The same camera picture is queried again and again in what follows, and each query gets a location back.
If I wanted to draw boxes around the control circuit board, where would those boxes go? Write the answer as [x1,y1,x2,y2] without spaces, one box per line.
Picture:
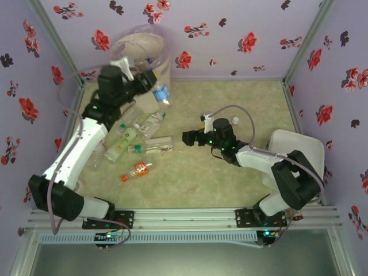
[259,228,280,248]
[94,231,122,248]

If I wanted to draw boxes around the short clear plastic bottle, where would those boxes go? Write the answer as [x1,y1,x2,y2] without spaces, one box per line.
[132,113,147,129]

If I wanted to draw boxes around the crushed clear plastic bottle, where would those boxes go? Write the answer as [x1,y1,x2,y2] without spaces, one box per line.
[87,143,106,173]

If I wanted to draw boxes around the black left mount plate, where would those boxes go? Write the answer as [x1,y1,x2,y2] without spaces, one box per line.
[82,210,136,231]

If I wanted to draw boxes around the white slotted cable duct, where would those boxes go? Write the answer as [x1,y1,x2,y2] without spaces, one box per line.
[39,231,258,246]

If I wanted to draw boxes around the orange label orange cap bottle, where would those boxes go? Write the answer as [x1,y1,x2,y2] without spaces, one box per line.
[120,161,154,183]

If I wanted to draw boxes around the clear bottle blue cap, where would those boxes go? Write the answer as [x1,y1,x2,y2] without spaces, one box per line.
[135,56,159,72]

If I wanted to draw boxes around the white green label bottle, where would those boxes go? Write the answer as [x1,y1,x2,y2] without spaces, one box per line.
[139,113,159,138]

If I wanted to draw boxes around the clear rectangular plastic bottle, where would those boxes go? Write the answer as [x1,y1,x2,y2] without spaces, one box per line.
[144,136,174,146]

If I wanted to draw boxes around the clear bottle green neck ring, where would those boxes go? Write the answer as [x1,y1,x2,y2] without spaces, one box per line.
[114,108,129,136]

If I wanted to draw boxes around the white plastic basin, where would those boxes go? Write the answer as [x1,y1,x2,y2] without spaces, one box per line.
[262,129,326,191]

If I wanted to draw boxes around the right control circuit board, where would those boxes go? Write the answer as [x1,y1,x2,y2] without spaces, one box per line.
[259,228,280,248]

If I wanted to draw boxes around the white plastic bin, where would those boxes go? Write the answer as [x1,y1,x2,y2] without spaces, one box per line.
[110,32,174,114]

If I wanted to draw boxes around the black mount plate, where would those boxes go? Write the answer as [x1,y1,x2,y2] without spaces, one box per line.
[82,210,136,231]
[235,208,288,228]

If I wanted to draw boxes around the left control circuit board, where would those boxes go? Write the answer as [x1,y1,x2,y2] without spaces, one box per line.
[94,231,122,248]

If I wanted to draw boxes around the aluminium corner post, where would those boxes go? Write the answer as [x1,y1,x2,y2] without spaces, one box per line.
[282,0,338,87]
[26,0,86,87]

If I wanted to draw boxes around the grey metal panel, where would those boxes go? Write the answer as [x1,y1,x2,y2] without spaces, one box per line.
[7,227,357,276]

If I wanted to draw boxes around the blue label water bottle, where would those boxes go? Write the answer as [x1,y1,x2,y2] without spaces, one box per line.
[151,76,171,114]

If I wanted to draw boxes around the black right mount plate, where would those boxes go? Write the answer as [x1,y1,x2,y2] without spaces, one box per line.
[235,208,288,228]

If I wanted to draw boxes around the grey right arm cable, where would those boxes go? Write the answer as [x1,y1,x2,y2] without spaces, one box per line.
[209,105,325,243]

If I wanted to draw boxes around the clear bottle large green cap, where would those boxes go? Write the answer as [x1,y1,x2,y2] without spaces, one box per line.
[127,144,174,155]

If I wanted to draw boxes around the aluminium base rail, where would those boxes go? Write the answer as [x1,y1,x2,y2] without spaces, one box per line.
[28,207,344,231]

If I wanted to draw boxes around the aluminium side rail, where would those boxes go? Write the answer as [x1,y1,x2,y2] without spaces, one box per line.
[56,82,86,165]
[282,80,305,139]

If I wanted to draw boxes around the light green milk tea bottle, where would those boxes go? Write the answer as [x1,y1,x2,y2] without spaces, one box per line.
[103,127,139,165]

